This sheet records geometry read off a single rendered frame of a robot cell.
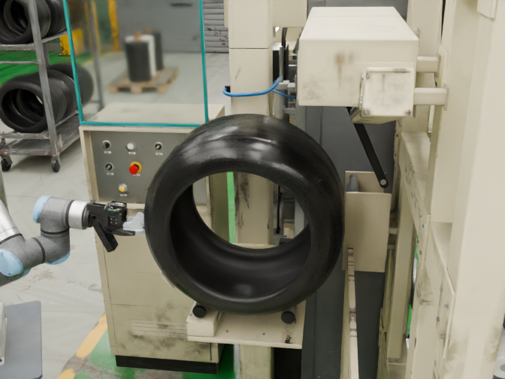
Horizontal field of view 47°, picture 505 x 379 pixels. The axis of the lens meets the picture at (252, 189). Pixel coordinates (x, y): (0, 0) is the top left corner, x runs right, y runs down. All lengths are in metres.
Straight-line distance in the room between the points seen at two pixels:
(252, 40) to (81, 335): 2.07
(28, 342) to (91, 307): 1.25
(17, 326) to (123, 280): 0.55
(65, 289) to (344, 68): 2.88
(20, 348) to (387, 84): 1.71
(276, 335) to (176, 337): 1.06
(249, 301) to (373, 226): 0.52
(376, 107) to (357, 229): 0.89
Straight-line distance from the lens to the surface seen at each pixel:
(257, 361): 2.44
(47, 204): 1.92
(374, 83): 1.18
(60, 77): 6.03
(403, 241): 2.05
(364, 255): 2.05
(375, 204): 1.97
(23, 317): 2.55
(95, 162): 2.63
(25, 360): 2.32
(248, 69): 1.92
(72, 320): 3.54
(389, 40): 1.26
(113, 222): 1.87
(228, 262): 2.03
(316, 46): 1.25
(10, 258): 1.90
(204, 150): 1.59
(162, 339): 2.93
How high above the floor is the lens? 1.97
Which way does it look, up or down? 23 degrees down
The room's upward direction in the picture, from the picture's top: 1 degrees counter-clockwise
